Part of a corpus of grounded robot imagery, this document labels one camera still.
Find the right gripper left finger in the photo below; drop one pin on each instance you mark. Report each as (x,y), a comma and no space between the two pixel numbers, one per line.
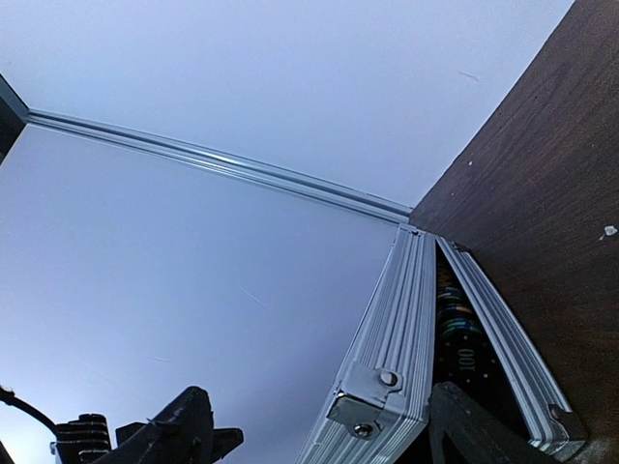
(182,432)

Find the aluminium poker chip case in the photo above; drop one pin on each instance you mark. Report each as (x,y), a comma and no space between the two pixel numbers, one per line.
(434,317)

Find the left aluminium corner post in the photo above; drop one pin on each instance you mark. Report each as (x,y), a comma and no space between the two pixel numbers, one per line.
(240,168)

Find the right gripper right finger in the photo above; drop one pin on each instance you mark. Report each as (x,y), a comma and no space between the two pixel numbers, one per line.
(474,425)

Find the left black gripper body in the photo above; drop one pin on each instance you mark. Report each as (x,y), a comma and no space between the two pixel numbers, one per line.
(83,440)

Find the poker chip row with 100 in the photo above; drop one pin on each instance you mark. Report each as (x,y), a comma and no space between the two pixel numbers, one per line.
(463,352)

